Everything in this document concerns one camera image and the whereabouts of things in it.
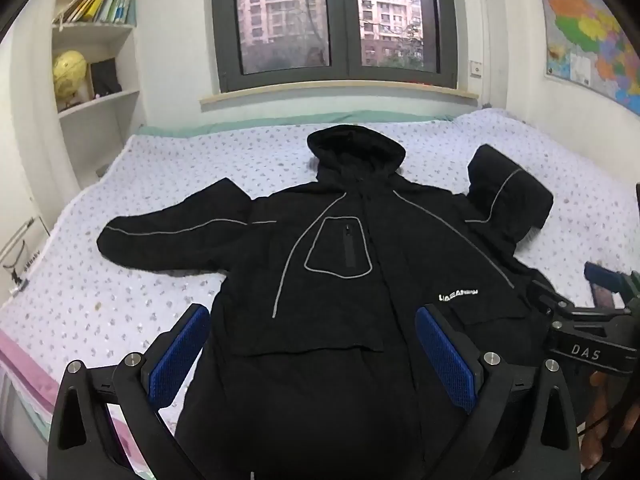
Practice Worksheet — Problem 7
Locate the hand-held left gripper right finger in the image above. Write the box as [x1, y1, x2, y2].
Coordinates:
[415, 302, 582, 480]

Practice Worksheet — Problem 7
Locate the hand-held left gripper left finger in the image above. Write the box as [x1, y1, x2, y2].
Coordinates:
[47, 302, 211, 480]

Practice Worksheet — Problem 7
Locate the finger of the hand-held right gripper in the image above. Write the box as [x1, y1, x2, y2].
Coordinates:
[529, 279, 577, 325]
[584, 260, 640, 311]

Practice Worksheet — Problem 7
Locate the black hooded jacket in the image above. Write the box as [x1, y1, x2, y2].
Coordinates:
[96, 124, 556, 480]

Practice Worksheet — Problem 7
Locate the person's right hand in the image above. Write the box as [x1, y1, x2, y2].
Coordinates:
[582, 369, 640, 468]

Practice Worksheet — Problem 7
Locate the pink blanket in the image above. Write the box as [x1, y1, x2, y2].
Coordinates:
[0, 330, 137, 468]

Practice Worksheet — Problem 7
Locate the white dotted bed sheet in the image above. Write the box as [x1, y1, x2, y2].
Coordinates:
[0, 109, 640, 480]

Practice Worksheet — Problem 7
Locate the white printed bag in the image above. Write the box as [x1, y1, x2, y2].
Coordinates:
[0, 216, 51, 302]

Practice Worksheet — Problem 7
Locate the white bookshelf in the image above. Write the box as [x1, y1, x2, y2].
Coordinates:
[10, 0, 146, 192]

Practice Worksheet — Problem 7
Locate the black box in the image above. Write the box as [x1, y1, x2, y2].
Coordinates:
[88, 57, 124, 99]

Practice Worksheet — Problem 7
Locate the beige window sill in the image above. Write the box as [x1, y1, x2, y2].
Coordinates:
[200, 77, 479, 113]

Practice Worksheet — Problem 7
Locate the yellow globe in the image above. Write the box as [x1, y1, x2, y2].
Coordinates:
[52, 50, 89, 112]

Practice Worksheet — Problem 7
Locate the dark framed window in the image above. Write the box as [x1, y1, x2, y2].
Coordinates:
[210, 0, 459, 94]

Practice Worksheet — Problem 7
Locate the colourful wall map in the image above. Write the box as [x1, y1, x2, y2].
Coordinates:
[537, 0, 640, 112]

